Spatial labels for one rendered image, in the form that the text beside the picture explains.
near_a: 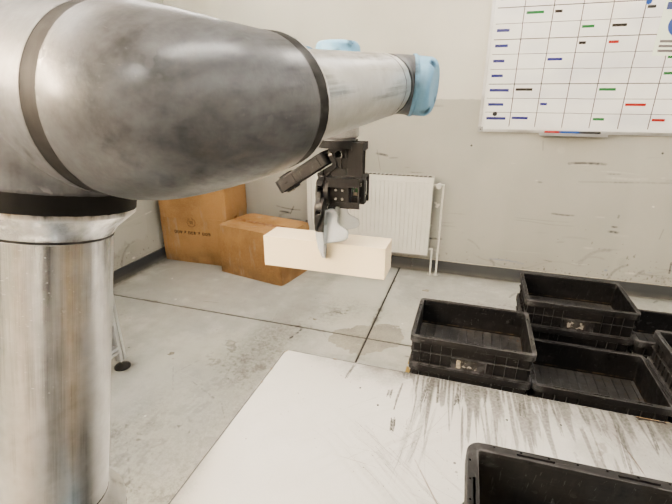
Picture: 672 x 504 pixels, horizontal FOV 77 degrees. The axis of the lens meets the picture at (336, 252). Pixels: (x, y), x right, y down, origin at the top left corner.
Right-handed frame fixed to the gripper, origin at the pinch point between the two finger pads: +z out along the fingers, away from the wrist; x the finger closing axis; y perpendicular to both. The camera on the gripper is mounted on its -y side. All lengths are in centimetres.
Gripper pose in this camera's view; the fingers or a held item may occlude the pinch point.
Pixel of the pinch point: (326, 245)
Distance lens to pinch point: 81.2
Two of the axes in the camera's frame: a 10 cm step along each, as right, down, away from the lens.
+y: 9.5, 1.1, -2.9
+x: 3.1, -3.4, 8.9
